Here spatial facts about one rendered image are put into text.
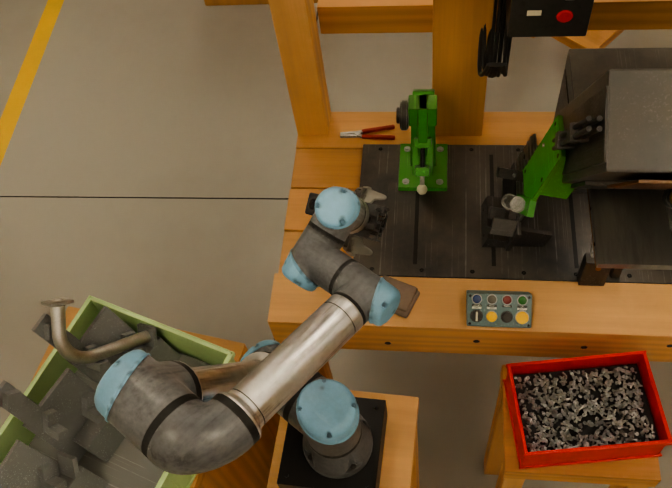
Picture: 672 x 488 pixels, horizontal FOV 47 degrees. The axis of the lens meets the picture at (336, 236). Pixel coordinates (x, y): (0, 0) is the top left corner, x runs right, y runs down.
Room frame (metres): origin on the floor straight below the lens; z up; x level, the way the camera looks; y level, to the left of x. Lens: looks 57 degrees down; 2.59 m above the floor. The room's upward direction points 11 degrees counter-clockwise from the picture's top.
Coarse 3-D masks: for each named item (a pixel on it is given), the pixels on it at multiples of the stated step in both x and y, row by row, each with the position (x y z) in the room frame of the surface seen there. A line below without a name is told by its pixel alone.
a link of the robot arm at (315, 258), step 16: (304, 240) 0.74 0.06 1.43; (320, 240) 0.73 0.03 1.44; (336, 240) 0.73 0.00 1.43; (288, 256) 0.73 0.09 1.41; (304, 256) 0.71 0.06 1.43; (320, 256) 0.70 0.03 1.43; (336, 256) 0.70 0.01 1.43; (288, 272) 0.70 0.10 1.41; (304, 272) 0.69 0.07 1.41; (320, 272) 0.68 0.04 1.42; (304, 288) 0.67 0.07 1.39
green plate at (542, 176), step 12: (552, 132) 1.02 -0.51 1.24; (540, 144) 1.04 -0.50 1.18; (552, 144) 0.99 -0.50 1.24; (540, 156) 1.01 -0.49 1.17; (552, 156) 0.96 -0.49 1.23; (564, 156) 0.93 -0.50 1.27; (528, 168) 1.03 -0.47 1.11; (540, 168) 0.98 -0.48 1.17; (552, 168) 0.94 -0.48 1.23; (528, 180) 1.00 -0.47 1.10; (540, 180) 0.95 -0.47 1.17; (552, 180) 0.94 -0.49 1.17; (528, 192) 0.97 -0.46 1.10; (540, 192) 0.94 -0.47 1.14; (552, 192) 0.94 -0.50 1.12; (564, 192) 0.94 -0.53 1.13
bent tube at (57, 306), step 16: (48, 304) 0.85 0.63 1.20; (64, 304) 0.86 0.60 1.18; (64, 320) 0.84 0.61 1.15; (64, 336) 0.81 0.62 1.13; (128, 336) 0.86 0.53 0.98; (144, 336) 0.86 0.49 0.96; (64, 352) 0.78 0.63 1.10; (80, 352) 0.79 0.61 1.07; (96, 352) 0.80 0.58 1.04; (112, 352) 0.81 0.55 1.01
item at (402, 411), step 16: (400, 400) 0.63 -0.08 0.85; (416, 400) 0.62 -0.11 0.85; (400, 416) 0.59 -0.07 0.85; (416, 416) 0.58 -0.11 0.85; (400, 432) 0.55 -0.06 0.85; (384, 448) 0.52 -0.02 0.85; (400, 448) 0.52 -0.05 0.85; (272, 464) 0.53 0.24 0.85; (384, 464) 0.49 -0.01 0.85; (400, 464) 0.48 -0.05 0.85; (272, 480) 0.50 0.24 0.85; (384, 480) 0.45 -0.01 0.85; (400, 480) 0.45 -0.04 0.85
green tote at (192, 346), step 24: (96, 312) 0.98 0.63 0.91; (120, 312) 0.94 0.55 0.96; (168, 336) 0.87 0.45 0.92; (192, 336) 0.84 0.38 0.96; (48, 360) 0.84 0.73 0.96; (216, 360) 0.80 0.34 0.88; (48, 384) 0.81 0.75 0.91; (0, 432) 0.69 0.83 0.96; (24, 432) 0.71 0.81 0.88; (0, 456) 0.65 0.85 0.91; (168, 480) 0.52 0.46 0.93; (192, 480) 0.54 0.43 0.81
